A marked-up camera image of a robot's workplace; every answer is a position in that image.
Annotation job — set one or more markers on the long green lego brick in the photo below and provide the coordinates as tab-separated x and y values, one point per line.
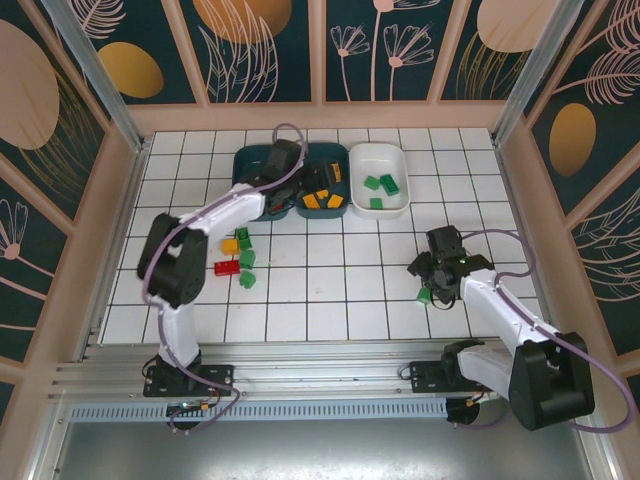
389	183

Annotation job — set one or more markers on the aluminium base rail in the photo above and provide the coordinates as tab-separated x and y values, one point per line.
320	372

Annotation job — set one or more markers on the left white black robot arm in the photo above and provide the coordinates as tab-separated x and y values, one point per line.
175	325

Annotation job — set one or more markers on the aluminium frame post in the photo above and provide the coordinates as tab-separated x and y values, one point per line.
540	65
95	75

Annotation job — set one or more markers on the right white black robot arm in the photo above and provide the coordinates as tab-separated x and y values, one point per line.
495	310

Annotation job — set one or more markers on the white plastic container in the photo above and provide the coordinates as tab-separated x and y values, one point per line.
367	160

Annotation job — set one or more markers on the small green lego brick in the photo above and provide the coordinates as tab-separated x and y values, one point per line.
371	183
244	239
375	202
247	260
424	296
247	280

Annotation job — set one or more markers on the grey metal sheet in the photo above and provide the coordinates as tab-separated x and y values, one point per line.
320	452

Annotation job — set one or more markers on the long red lego brick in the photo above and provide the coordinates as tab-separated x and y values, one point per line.
227	267

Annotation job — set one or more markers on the small circuit board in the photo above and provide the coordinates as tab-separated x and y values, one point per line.
190	409

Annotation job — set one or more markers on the small yellow lego brick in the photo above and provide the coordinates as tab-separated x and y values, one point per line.
230	245
322	194
335	201
338	173

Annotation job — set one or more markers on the long yellow lego brick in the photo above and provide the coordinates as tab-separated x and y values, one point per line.
311	201

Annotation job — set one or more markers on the teal plastic container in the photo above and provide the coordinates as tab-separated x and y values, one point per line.
247	157
327	150

